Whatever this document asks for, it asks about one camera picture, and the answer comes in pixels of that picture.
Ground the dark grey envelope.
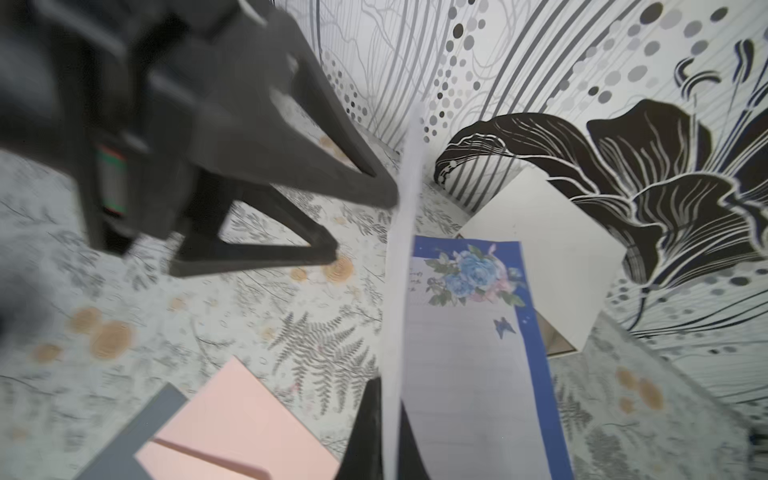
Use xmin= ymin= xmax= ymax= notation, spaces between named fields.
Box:
xmin=76 ymin=383 xmax=188 ymax=480

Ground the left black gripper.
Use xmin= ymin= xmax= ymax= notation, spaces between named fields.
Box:
xmin=1 ymin=1 xmax=275 ymax=255

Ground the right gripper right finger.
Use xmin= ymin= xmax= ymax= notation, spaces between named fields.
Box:
xmin=397 ymin=404 xmax=429 ymax=480

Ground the pink envelope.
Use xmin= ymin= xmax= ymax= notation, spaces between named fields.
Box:
xmin=135 ymin=358 xmax=339 ymax=479

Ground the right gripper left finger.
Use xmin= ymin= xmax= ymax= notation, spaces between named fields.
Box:
xmin=335 ymin=377 xmax=383 ymax=480

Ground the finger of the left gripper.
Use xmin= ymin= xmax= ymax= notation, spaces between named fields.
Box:
xmin=190 ymin=9 xmax=398 ymax=209
xmin=169 ymin=173 xmax=338 ymax=278

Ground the white mini drawer box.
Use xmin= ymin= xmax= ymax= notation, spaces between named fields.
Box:
xmin=459 ymin=167 xmax=627 ymax=357

